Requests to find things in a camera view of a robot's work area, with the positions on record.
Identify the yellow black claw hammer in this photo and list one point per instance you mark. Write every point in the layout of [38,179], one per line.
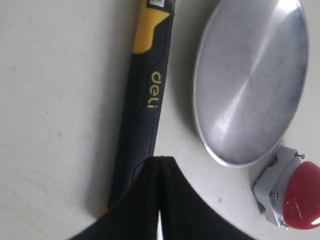
[124,143]

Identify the red dome push button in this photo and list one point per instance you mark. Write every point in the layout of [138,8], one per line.
[288,191]

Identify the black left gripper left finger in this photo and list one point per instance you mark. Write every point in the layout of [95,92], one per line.
[135,215]

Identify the round steel plate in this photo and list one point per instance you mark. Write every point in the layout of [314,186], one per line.
[249,76]

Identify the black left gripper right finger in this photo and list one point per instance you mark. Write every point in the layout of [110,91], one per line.
[184,214]

